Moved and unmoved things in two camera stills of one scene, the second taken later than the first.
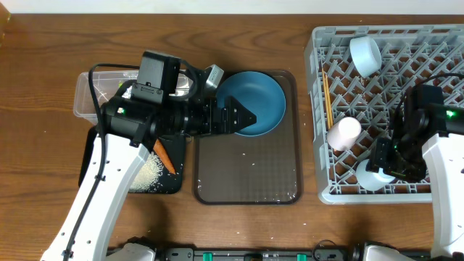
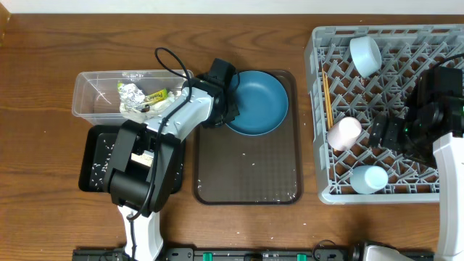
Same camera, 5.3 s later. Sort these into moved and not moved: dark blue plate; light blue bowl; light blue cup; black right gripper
Moved: black right gripper; light blue cup
Not moved: dark blue plate; light blue bowl
